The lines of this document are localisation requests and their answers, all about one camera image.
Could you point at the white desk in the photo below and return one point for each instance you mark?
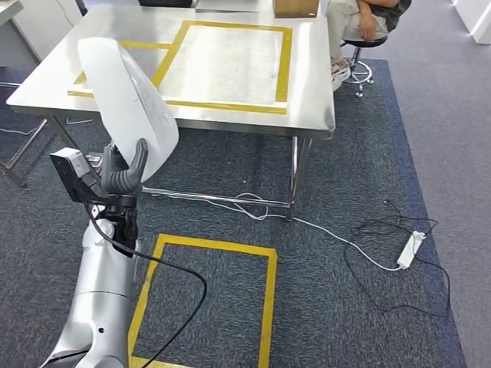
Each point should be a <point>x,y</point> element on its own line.
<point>46,25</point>

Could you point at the yellow tape outline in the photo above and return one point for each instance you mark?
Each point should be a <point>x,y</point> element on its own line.
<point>284,66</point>

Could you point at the white curved plastic part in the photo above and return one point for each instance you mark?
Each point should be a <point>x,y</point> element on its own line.
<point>126,101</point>

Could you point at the white power strip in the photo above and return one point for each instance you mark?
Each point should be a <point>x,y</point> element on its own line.
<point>410,249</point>

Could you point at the steel workbench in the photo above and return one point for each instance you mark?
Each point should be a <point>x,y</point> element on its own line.
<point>230,66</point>

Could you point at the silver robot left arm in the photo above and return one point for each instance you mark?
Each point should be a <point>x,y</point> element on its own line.
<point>103,304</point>

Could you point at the person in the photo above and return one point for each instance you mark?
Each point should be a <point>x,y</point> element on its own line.
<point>345,20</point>

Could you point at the brown cardboard box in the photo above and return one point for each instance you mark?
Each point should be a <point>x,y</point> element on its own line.
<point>295,7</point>

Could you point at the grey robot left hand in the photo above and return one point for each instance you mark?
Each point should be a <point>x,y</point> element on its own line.
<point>118,180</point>

